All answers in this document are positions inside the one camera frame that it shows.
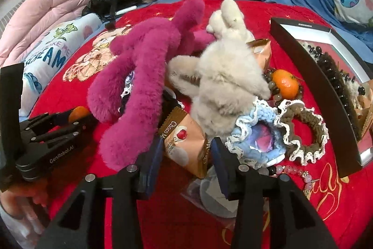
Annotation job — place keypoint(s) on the white plush rabbit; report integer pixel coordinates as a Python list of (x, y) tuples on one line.
[(228, 22)]

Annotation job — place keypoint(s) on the pink quilted comforter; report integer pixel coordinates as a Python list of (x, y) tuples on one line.
[(31, 22)]

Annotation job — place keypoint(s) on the brown crochet scrunchie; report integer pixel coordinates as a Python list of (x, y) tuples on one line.
[(303, 132)]

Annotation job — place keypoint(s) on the orange mandarin on beads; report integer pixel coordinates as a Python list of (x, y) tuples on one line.
[(287, 84)]

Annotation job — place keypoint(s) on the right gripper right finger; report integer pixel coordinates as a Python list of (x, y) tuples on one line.
[(294, 222)]

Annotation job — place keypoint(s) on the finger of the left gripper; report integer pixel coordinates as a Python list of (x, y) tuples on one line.
[(45, 122), (73, 133)]

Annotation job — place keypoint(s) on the magenta fluffy plush toy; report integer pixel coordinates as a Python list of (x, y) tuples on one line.
[(146, 50)]

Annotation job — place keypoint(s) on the orange mandarin at left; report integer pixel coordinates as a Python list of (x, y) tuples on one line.
[(78, 113)]

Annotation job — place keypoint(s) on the monster scream print pillow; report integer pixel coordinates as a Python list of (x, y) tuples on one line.
[(51, 54)]

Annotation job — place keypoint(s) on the round white compact in bag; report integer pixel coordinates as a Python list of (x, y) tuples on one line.
[(206, 195)]

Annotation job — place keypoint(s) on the person's left hand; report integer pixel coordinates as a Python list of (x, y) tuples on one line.
[(19, 220)]

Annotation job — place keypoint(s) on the light blue crochet scrunchie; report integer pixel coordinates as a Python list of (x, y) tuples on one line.
[(255, 140)]

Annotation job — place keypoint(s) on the black cardboard box tray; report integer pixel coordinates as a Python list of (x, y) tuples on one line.
[(290, 35)]

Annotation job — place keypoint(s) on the beige fluffy plush toy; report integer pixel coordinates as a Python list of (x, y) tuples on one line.
[(223, 83)]

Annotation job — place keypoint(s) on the black beaded hair clip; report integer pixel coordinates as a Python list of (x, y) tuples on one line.
[(337, 78)]

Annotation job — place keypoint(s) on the black lace-trim scrunchie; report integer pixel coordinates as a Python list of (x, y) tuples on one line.
[(168, 94)]

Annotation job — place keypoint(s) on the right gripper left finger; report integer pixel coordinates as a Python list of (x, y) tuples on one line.
[(80, 221)]

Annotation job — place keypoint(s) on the snack packet by rabbit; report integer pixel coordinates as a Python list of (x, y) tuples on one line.
[(261, 49)]

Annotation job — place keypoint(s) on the red plush blanket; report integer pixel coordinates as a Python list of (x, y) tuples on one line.
[(170, 221)]

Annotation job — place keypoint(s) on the snack packet in box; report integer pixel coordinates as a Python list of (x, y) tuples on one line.
[(364, 114)]

